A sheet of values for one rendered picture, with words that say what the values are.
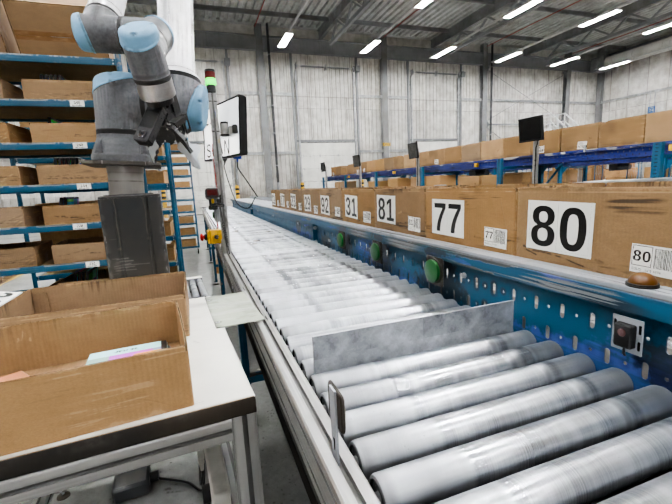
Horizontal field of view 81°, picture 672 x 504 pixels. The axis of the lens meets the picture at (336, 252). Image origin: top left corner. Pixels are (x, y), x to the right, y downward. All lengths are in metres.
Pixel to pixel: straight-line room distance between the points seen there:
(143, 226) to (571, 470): 1.25
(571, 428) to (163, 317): 0.76
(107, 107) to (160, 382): 0.99
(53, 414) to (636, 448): 0.75
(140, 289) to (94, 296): 0.11
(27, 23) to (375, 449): 2.45
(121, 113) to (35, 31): 1.23
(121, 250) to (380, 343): 0.94
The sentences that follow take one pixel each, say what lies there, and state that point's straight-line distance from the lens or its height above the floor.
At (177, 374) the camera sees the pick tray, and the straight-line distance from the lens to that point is 0.66.
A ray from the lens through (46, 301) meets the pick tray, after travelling 1.28.
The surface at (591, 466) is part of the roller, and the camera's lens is 0.59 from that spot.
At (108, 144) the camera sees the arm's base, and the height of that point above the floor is 1.23.
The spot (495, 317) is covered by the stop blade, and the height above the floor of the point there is 0.78.
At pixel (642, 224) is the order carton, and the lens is 0.85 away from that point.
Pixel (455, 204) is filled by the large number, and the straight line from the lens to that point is 1.20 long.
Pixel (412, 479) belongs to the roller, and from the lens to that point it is 0.52.
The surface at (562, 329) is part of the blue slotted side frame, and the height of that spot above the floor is 0.76.
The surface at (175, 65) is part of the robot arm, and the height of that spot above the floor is 1.47.
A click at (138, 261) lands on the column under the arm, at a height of 0.86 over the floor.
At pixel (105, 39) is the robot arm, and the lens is 1.28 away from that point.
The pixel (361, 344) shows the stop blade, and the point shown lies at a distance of 0.76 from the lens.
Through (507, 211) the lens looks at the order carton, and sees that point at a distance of 1.04.
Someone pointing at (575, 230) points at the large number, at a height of 0.96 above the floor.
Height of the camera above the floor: 1.08
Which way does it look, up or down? 10 degrees down
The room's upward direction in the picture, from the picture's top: 3 degrees counter-clockwise
